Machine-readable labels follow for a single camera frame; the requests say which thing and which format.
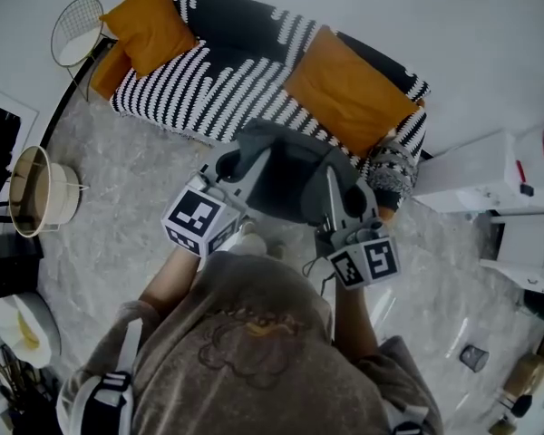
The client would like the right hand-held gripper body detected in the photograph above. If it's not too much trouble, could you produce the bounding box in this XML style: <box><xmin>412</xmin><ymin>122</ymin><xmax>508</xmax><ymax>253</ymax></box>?
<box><xmin>315</xmin><ymin>209</ymin><xmax>402</xmax><ymax>293</ymax></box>

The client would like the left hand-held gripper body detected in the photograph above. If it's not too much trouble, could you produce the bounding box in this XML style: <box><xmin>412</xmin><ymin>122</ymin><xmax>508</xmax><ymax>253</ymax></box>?
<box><xmin>160</xmin><ymin>169</ymin><xmax>256</xmax><ymax>259</ymax></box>

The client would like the person's right forearm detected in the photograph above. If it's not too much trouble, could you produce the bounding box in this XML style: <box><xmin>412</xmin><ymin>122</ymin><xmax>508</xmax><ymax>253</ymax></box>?
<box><xmin>332</xmin><ymin>282</ymin><xmax>381</xmax><ymax>365</ymax></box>

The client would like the person's left forearm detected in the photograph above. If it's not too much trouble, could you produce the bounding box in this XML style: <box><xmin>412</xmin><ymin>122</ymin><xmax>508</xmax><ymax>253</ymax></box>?
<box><xmin>137</xmin><ymin>244</ymin><xmax>201</xmax><ymax>317</ymax></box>

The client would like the person's light shoe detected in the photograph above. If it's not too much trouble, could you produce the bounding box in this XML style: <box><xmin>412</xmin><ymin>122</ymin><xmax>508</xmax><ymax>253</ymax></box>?
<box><xmin>228</xmin><ymin>219</ymin><xmax>286</xmax><ymax>261</ymax></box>

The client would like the orange cushion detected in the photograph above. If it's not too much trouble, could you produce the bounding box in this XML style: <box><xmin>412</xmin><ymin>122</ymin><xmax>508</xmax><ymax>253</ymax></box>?
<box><xmin>282</xmin><ymin>24</ymin><xmax>422</xmax><ymax>159</ymax></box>
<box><xmin>98</xmin><ymin>0</ymin><xmax>199</xmax><ymax>80</ymax></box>

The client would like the white cabinet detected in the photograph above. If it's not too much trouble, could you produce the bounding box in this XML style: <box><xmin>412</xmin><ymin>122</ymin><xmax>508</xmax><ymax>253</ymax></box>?
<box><xmin>409</xmin><ymin>126</ymin><xmax>544</xmax><ymax>215</ymax></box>

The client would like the black mesh pen cup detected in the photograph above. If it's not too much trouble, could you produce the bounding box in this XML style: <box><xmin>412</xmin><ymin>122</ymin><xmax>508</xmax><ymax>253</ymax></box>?
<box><xmin>459</xmin><ymin>343</ymin><xmax>491</xmax><ymax>374</ymax></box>

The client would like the person's grey brown shirt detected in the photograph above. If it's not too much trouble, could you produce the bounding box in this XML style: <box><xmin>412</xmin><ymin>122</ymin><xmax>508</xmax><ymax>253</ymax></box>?
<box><xmin>55</xmin><ymin>250</ymin><xmax>446</xmax><ymax>435</ymax></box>

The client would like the beige round basket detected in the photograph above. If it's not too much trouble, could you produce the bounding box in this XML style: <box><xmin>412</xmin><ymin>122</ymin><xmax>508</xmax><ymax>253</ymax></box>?
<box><xmin>7</xmin><ymin>144</ymin><xmax>91</xmax><ymax>240</ymax></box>

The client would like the white open side table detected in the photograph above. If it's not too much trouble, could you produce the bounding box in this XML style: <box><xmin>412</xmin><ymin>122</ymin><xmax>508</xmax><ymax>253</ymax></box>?
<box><xmin>477</xmin><ymin>208</ymin><xmax>544</xmax><ymax>296</ymax></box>

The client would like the white round tub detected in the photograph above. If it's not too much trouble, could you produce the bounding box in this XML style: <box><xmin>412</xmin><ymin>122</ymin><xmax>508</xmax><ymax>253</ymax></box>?
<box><xmin>0</xmin><ymin>291</ymin><xmax>63</xmax><ymax>367</ymax></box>

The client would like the black low shelf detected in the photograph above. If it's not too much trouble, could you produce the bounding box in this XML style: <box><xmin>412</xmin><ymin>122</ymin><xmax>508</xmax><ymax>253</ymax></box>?
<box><xmin>0</xmin><ymin>205</ymin><xmax>45</xmax><ymax>299</ymax></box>

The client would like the yellow object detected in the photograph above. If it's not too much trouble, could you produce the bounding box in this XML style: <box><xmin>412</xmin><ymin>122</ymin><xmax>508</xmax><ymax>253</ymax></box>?
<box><xmin>16</xmin><ymin>309</ymin><xmax>41</xmax><ymax>352</ymax></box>

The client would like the white framed dark picture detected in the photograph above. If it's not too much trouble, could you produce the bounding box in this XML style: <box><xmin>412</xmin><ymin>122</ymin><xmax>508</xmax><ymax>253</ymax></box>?
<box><xmin>0</xmin><ymin>81</ymin><xmax>41</xmax><ymax>226</ymax></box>

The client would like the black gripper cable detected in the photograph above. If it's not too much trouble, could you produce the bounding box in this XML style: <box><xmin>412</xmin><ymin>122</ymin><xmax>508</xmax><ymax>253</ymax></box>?
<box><xmin>300</xmin><ymin>255</ymin><xmax>337</xmax><ymax>299</ymax></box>

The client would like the white black harness strap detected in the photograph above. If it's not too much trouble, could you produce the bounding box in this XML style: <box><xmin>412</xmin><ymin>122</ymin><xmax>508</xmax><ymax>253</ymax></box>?
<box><xmin>55</xmin><ymin>318</ymin><xmax>144</xmax><ymax>435</ymax></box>

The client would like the white wire side table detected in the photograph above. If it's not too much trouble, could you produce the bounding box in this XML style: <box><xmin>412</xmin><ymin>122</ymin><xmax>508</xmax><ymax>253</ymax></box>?
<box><xmin>49</xmin><ymin>0</ymin><xmax>120</xmax><ymax>104</ymax></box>

